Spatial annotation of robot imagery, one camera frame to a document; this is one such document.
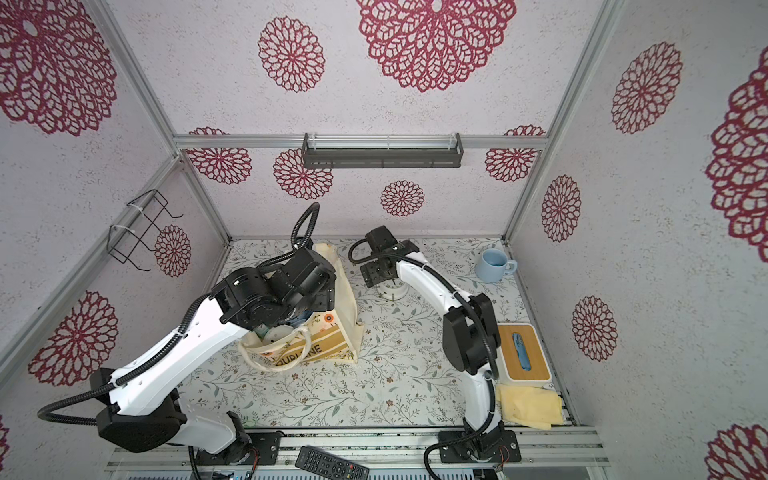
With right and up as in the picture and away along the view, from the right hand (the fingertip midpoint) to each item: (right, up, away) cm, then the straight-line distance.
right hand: (379, 266), depth 92 cm
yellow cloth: (+40, -37, -13) cm, 56 cm away
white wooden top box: (+40, -25, -7) cm, 48 cm away
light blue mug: (+39, 0, +12) cm, 41 cm away
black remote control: (-12, -47, -22) cm, 53 cm away
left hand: (-14, -6, -25) cm, 29 cm away
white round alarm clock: (+4, -9, +8) cm, 13 cm away
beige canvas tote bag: (-12, -18, -14) cm, 25 cm away
